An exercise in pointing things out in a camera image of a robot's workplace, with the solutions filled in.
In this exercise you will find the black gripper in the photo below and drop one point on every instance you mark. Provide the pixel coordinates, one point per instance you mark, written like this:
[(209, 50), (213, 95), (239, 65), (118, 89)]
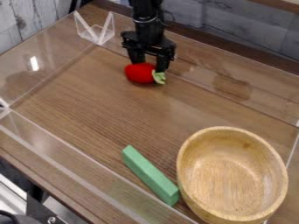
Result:
[(147, 39)]

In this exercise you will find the red plush fruit green stem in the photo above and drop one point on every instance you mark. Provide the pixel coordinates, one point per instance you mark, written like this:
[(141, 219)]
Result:
[(141, 73)]

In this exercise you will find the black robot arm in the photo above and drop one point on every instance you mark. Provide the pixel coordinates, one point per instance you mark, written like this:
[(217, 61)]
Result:
[(145, 10)]

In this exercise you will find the green rectangular block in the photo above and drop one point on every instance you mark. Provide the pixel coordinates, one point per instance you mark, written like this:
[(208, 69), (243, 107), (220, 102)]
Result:
[(161, 186)]

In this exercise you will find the wooden bowl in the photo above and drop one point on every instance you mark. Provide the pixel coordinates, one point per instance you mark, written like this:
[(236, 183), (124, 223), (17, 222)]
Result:
[(231, 176)]

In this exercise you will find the clear acrylic triangle bracket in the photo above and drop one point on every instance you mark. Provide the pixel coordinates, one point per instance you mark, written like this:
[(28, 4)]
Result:
[(96, 34)]

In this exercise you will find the clear acrylic enclosure wall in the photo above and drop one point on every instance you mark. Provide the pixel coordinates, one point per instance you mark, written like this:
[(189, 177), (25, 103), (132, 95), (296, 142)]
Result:
[(73, 112)]

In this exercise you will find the black metal frame bracket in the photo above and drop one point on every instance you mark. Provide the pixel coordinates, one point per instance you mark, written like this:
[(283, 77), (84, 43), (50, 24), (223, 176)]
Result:
[(37, 210)]

